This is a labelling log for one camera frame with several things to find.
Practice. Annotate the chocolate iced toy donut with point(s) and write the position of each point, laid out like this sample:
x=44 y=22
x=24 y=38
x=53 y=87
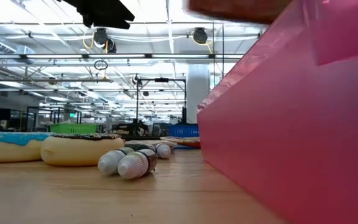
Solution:
x=79 y=152

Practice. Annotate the black aluminium rig frame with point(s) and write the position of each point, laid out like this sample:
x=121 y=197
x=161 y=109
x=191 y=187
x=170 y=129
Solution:
x=148 y=56

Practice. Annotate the bright blue iced toy donut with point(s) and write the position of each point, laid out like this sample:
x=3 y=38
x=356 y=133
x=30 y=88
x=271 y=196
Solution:
x=8 y=146

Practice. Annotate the black background rig frame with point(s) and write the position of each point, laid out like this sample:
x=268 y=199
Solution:
x=161 y=80

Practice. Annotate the red plastic tray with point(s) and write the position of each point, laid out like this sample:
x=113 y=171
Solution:
x=291 y=140

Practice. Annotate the white building pillar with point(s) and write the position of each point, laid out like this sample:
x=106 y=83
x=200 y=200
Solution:
x=198 y=93

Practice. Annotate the red snack packet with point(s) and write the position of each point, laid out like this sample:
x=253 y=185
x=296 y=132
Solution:
x=185 y=141
x=238 y=9

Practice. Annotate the green plastic basket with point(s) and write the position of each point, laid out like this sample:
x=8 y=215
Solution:
x=73 y=128

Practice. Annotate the blue plastic bin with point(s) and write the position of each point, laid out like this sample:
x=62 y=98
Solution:
x=183 y=130

